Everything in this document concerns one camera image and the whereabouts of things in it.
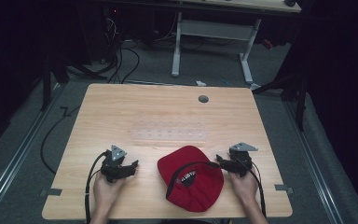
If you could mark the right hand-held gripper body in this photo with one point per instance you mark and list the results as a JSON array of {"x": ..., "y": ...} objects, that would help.
[{"x": 240, "y": 160}]

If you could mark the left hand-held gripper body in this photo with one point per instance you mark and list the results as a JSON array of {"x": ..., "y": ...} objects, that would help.
[{"x": 113, "y": 168}]

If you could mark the red baseball cap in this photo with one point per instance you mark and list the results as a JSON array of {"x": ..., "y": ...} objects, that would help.
[{"x": 192, "y": 183}]

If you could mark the person's left hand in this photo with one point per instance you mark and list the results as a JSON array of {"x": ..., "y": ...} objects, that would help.
[{"x": 105, "y": 189}]

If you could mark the person's right hand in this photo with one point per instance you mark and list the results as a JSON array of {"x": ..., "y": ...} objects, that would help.
[{"x": 244, "y": 186}]

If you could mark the clear plastic strip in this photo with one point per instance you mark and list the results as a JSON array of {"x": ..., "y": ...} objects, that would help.
[{"x": 169, "y": 133}]

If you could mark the grey tape piece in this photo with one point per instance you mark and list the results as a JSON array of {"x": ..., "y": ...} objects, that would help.
[
  {"x": 51, "y": 192},
  {"x": 283, "y": 188}
]

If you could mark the white paper scrap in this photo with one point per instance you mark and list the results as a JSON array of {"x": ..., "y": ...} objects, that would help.
[{"x": 200, "y": 83}]

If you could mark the black metal stand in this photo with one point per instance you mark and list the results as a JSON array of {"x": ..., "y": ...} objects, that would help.
[{"x": 300, "y": 102}]

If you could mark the small red object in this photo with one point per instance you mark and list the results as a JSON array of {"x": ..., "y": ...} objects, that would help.
[{"x": 268, "y": 44}]

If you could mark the black computer mouse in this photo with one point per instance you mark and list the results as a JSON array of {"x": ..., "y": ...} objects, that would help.
[{"x": 289, "y": 3}]

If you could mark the metal floor rail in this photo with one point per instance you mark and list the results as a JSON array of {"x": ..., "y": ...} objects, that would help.
[
  {"x": 15, "y": 155},
  {"x": 313, "y": 161}
]

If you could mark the white frame desk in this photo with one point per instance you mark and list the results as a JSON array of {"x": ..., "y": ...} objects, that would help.
[{"x": 214, "y": 28}]

